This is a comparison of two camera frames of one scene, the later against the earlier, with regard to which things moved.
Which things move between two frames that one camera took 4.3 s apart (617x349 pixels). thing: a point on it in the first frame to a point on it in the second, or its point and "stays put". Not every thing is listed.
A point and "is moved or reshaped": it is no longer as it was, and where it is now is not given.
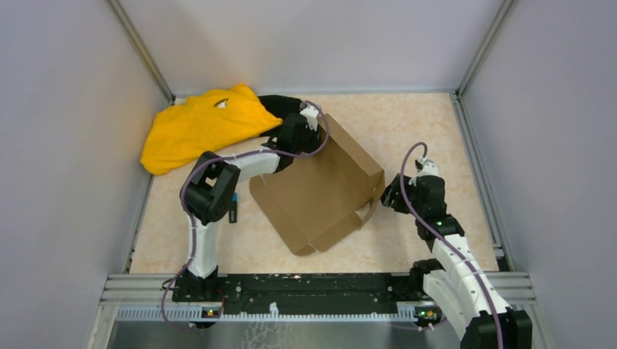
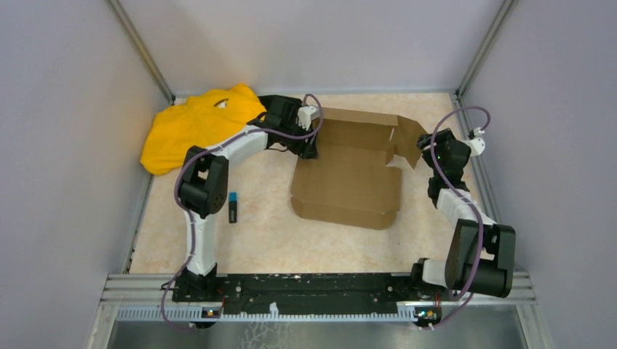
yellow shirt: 184,131 stays put
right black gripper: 390,194 to 424,142
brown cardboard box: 313,201 is moved or reshaped
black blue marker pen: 233,211 stays put
